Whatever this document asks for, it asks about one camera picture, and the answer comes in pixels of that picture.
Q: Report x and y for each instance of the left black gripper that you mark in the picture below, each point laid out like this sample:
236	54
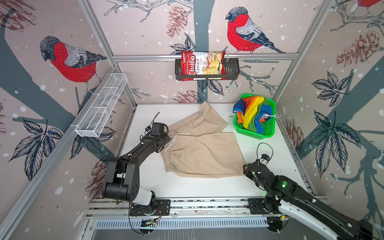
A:
166	136

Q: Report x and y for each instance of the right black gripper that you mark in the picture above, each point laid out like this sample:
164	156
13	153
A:
246	171

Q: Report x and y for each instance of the beige drawstring shorts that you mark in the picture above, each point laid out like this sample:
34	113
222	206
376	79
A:
200	148

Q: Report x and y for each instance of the green plastic basket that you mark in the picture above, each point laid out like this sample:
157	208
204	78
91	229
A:
270	120

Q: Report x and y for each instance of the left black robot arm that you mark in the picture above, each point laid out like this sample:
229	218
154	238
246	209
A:
122	178

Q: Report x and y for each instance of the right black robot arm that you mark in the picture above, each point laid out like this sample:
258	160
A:
286	197

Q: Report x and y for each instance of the rainbow coloured shorts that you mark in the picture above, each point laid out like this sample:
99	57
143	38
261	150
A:
253	112

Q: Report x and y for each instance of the red cassava chips bag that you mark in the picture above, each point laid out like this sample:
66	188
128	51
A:
202	63

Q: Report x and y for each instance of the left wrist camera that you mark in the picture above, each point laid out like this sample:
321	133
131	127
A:
157	129

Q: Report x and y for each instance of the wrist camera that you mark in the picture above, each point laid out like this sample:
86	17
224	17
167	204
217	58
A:
265	158
157	129

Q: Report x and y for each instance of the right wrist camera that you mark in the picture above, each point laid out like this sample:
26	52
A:
265	158

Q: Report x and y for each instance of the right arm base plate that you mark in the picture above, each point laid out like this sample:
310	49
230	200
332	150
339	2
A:
257	206

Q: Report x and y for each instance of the white vented cable duct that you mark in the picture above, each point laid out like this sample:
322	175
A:
183	223

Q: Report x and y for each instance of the aluminium mounting rail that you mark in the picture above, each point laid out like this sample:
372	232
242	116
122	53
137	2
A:
180	208

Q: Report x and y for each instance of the white wire mesh shelf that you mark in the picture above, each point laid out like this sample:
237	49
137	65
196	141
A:
97	115

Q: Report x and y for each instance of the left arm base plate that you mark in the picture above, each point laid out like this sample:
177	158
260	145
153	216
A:
159	207

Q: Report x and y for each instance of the black wire wall basket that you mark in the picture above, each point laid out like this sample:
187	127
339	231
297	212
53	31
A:
231	67

